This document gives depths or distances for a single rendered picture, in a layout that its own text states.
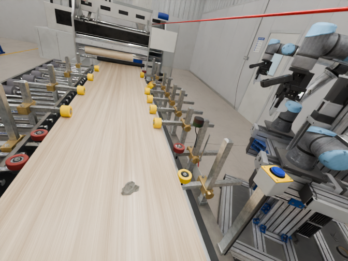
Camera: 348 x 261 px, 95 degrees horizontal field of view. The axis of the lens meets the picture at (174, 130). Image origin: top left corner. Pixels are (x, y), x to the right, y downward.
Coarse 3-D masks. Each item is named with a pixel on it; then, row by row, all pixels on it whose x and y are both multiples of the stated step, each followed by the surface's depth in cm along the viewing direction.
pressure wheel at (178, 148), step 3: (174, 144) 109; (177, 144) 110; (180, 144) 111; (174, 147) 107; (177, 147) 107; (180, 147) 108; (183, 147) 108; (174, 150) 107; (177, 150) 106; (180, 150) 105; (183, 150) 107; (180, 153) 107; (177, 156) 113
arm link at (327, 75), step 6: (324, 72) 121; (330, 72) 117; (336, 72) 115; (318, 78) 123; (324, 78) 121; (330, 78) 119; (336, 78) 118; (312, 84) 126; (318, 84) 123; (324, 84) 122; (312, 90) 126; (300, 96) 131; (306, 96) 129; (300, 102) 132
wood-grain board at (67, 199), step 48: (96, 96) 153; (144, 96) 179; (48, 144) 87; (96, 144) 94; (144, 144) 103; (48, 192) 64; (96, 192) 68; (144, 192) 73; (0, 240) 49; (48, 240) 51; (96, 240) 53; (144, 240) 56; (192, 240) 59
